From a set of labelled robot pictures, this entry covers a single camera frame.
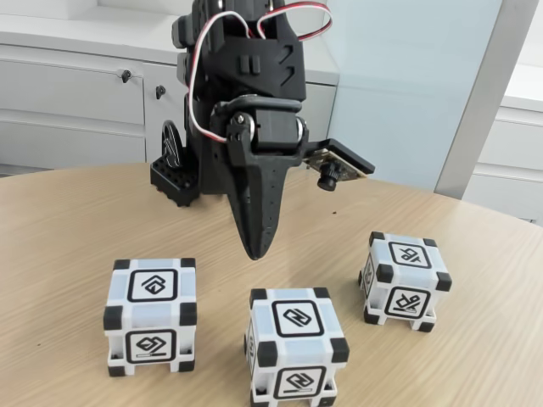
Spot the white cube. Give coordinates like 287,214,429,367
244,287,351,407
104,257,199,378
358,231,454,333

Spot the black table clamp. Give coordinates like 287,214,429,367
150,120,201,209

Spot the white cube, diamond symbol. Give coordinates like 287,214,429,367
104,257,199,378

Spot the grey metal pillar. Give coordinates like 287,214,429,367
434,0,540,201

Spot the white drawer cabinet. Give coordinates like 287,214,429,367
0,0,340,170

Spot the white low cabinet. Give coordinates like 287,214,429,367
462,63,543,224

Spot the gripper camera on black mount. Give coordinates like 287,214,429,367
303,137,377,191

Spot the red white black servo cable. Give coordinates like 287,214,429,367
185,0,334,145

